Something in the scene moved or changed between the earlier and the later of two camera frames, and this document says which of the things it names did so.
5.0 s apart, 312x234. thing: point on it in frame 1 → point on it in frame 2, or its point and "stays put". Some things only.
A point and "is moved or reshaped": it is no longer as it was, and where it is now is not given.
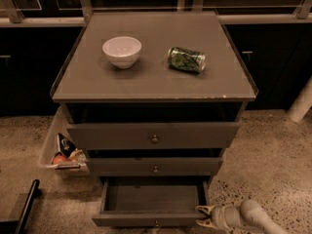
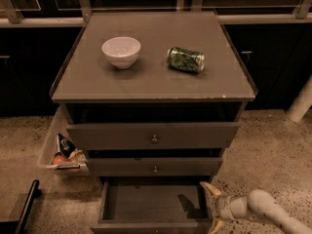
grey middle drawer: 154,166 stays put
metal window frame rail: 303,15 stays put
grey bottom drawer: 152,202 is moved or reshaped
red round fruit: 58,159 stays put
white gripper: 219,216 → 222,207
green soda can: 189,60 stays put
